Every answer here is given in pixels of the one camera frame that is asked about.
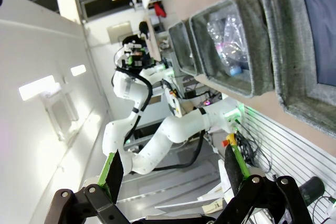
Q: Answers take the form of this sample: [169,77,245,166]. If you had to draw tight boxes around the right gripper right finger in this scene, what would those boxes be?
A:
[217,144,313,224]

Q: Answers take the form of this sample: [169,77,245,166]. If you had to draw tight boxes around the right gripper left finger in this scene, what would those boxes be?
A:
[48,149,130,224]

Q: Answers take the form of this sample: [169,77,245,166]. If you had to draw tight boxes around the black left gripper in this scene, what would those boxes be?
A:
[121,35,155,70]

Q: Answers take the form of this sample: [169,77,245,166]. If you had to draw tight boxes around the clear crushed plastic cup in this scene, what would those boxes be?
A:
[206,13,249,57]

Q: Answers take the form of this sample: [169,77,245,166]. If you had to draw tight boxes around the grey fabric basket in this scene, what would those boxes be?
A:
[261,0,336,140]
[188,0,275,98]
[167,20,201,77]

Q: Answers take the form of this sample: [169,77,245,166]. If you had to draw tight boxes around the white side desk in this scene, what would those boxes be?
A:
[133,0,161,62]

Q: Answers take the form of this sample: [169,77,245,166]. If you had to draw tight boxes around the red emergency stop button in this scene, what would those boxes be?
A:
[222,132,237,147]

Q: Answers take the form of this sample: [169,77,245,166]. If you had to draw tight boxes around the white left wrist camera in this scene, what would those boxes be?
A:
[123,41,144,52]

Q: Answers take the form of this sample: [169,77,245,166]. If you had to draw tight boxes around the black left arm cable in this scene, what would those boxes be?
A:
[111,65,154,143]

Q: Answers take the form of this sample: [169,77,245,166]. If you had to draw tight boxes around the aluminium rail panel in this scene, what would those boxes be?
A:
[235,102,336,224]

